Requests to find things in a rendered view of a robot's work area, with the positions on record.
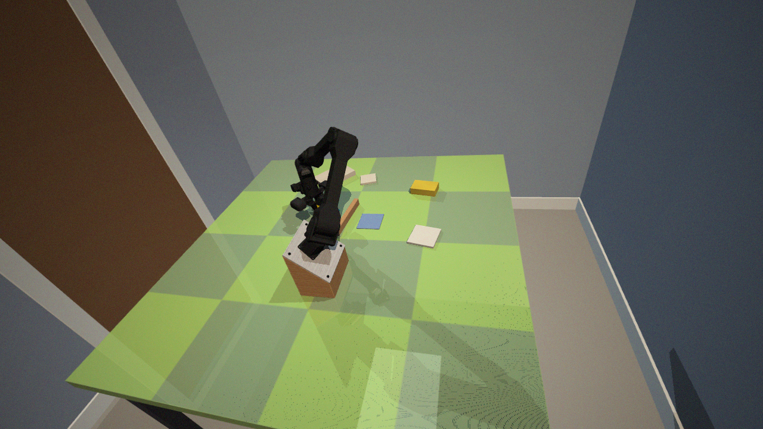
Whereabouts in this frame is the brown wooden bar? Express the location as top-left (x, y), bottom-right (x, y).
top-left (338, 198), bottom-right (359, 236)

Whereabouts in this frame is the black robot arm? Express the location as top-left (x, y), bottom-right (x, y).
top-left (290, 127), bottom-right (358, 260)

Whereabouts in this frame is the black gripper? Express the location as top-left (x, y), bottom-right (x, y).
top-left (290, 180), bottom-right (327, 212)

